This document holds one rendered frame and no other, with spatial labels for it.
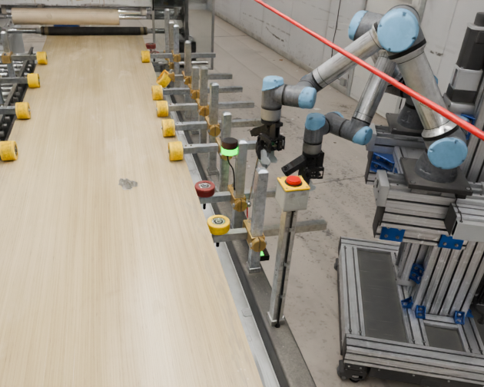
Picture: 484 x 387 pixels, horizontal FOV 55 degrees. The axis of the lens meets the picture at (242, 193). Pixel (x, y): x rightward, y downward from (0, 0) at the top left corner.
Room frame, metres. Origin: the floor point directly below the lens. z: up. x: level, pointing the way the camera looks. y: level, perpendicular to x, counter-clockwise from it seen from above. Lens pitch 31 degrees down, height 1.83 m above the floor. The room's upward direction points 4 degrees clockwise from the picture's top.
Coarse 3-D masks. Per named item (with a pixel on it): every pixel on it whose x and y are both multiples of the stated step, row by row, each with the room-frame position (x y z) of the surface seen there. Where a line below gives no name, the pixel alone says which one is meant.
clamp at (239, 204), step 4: (228, 188) 1.62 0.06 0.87; (232, 188) 1.62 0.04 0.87; (232, 192) 1.59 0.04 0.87; (232, 196) 1.56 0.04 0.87; (244, 196) 1.56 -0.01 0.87; (232, 200) 1.56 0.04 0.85; (236, 200) 1.54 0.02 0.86; (240, 200) 1.53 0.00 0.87; (244, 200) 1.54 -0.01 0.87; (232, 204) 1.53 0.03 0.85; (236, 204) 1.52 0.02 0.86; (240, 204) 1.52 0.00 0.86; (244, 204) 1.53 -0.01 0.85; (236, 208) 1.52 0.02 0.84; (240, 208) 1.53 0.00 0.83; (244, 208) 1.53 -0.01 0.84
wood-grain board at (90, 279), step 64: (64, 64) 3.03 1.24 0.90; (128, 64) 3.13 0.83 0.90; (64, 128) 2.02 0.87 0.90; (128, 128) 2.07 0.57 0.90; (0, 192) 1.43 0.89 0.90; (64, 192) 1.46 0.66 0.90; (128, 192) 1.49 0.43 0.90; (192, 192) 1.52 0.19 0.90; (0, 256) 1.07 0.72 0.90; (64, 256) 1.09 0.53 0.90; (128, 256) 1.11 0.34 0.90; (192, 256) 1.13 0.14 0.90; (0, 320) 0.82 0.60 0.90; (64, 320) 0.84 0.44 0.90; (128, 320) 0.85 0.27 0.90; (192, 320) 0.87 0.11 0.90; (0, 384) 0.64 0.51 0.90; (64, 384) 0.65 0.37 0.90; (128, 384) 0.66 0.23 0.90; (192, 384) 0.68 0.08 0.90; (256, 384) 0.69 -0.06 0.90
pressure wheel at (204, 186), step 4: (204, 180) 1.60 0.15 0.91; (196, 184) 1.57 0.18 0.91; (200, 184) 1.57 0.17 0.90; (204, 184) 1.56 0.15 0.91; (208, 184) 1.58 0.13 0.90; (212, 184) 1.57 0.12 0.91; (196, 188) 1.54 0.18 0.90; (200, 188) 1.54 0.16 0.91; (204, 188) 1.54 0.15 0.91; (208, 188) 1.54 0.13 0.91; (212, 188) 1.55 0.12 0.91; (200, 192) 1.53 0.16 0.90; (204, 192) 1.53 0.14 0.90; (208, 192) 1.53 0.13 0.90; (212, 192) 1.54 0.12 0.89; (200, 196) 1.53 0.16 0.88; (204, 196) 1.53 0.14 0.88; (208, 196) 1.53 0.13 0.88; (204, 204) 1.56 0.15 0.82; (204, 208) 1.56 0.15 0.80
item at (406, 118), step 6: (408, 108) 2.01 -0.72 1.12; (414, 108) 1.99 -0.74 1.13; (402, 114) 2.02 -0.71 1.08; (408, 114) 2.00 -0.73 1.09; (414, 114) 1.98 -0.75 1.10; (396, 120) 2.05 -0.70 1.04; (402, 120) 2.00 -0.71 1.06; (408, 120) 1.99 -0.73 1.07; (414, 120) 1.97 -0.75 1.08; (408, 126) 1.97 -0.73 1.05; (414, 126) 1.96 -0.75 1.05; (420, 126) 1.96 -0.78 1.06
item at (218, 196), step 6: (216, 192) 1.59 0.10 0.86; (222, 192) 1.60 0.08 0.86; (228, 192) 1.60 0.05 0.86; (246, 192) 1.61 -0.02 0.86; (270, 192) 1.63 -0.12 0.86; (198, 198) 1.57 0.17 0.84; (204, 198) 1.55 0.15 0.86; (210, 198) 1.56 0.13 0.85; (216, 198) 1.57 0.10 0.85; (222, 198) 1.57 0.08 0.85; (228, 198) 1.58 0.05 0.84; (252, 198) 1.61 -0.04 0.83
